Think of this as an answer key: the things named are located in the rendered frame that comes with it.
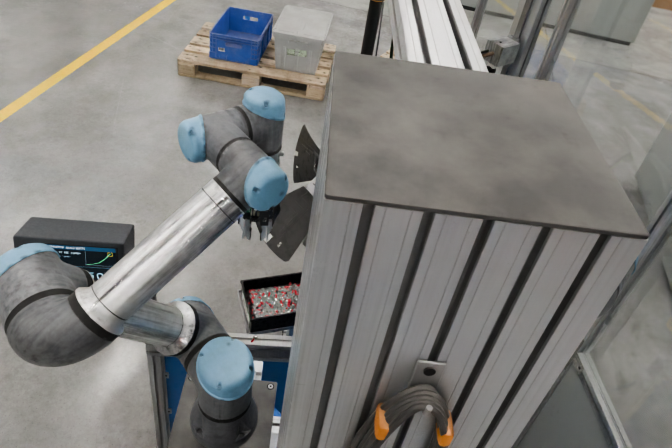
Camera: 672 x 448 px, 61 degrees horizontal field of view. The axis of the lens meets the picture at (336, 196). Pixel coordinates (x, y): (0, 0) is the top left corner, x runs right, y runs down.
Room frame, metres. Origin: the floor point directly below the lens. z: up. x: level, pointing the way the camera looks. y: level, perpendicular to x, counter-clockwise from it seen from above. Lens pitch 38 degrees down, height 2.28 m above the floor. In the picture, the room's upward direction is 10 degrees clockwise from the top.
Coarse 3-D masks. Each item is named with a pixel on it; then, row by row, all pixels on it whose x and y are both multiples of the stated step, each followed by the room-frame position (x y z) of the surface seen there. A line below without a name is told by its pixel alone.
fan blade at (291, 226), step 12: (300, 192) 1.49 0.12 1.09; (288, 204) 1.47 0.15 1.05; (300, 204) 1.46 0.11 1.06; (288, 216) 1.44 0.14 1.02; (300, 216) 1.44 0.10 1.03; (276, 228) 1.42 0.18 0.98; (288, 228) 1.41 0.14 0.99; (300, 228) 1.41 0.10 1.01; (276, 240) 1.39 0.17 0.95; (288, 240) 1.38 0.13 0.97; (300, 240) 1.38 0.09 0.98; (276, 252) 1.36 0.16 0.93; (288, 252) 1.35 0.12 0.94
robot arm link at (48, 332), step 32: (224, 160) 0.72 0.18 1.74; (256, 160) 0.71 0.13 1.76; (224, 192) 0.67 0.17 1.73; (256, 192) 0.67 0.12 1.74; (192, 224) 0.62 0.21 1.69; (224, 224) 0.64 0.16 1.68; (128, 256) 0.58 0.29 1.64; (160, 256) 0.58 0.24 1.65; (192, 256) 0.61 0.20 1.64; (96, 288) 0.54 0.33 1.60; (128, 288) 0.54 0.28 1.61; (160, 288) 0.57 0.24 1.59; (32, 320) 0.49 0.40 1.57; (64, 320) 0.49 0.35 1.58; (96, 320) 0.50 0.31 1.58; (32, 352) 0.46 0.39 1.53; (64, 352) 0.47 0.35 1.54; (96, 352) 0.49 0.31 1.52
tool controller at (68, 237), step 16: (32, 224) 0.99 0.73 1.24; (48, 224) 1.00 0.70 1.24; (64, 224) 1.01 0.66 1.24; (80, 224) 1.03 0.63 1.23; (96, 224) 1.04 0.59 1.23; (112, 224) 1.05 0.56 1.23; (128, 224) 1.06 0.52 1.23; (16, 240) 0.93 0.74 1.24; (32, 240) 0.93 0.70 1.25; (48, 240) 0.94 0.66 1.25; (64, 240) 0.95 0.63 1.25; (80, 240) 0.95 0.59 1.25; (96, 240) 0.96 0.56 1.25; (112, 240) 0.97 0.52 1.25; (128, 240) 1.00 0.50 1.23; (64, 256) 0.93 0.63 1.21; (80, 256) 0.94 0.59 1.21; (96, 256) 0.94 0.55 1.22; (112, 256) 0.95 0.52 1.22; (96, 272) 0.93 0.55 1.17
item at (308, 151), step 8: (304, 128) 1.81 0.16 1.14; (304, 136) 1.78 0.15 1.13; (304, 144) 1.75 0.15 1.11; (312, 144) 1.70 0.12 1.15; (304, 152) 1.73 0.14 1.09; (312, 152) 1.68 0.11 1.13; (296, 160) 1.77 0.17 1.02; (304, 160) 1.72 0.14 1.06; (312, 160) 1.67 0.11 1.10; (304, 168) 1.71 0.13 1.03; (312, 168) 1.67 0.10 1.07; (296, 176) 1.73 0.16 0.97; (304, 176) 1.70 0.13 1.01; (312, 176) 1.66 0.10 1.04
